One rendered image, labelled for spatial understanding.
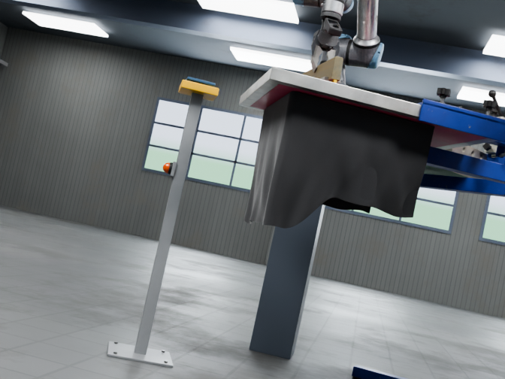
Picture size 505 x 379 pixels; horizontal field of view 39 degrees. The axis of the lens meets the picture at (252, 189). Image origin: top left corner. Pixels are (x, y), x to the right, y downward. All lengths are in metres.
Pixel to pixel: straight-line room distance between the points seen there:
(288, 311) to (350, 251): 8.46
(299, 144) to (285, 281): 0.99
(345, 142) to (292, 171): 0.19
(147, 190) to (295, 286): 9.17
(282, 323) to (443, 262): 8.60
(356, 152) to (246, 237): 9.45
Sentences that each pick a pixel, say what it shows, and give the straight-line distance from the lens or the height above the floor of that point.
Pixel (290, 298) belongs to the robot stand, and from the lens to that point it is 3.05.
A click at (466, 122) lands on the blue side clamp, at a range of 2.32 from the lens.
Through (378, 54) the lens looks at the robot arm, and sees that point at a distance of 3.15.
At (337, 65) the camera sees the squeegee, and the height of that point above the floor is 1.07.
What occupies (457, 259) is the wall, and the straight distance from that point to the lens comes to 11.57.
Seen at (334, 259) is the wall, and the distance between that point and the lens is 11.50.
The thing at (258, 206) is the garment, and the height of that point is 0.58.
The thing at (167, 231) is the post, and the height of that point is 0.44.
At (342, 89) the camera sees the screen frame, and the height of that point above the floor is 0.97.
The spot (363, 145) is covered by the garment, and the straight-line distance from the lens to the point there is 2.27.
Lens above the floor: 0.50
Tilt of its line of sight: 3 degrees up
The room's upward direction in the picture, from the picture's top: 12 degrees clockwise
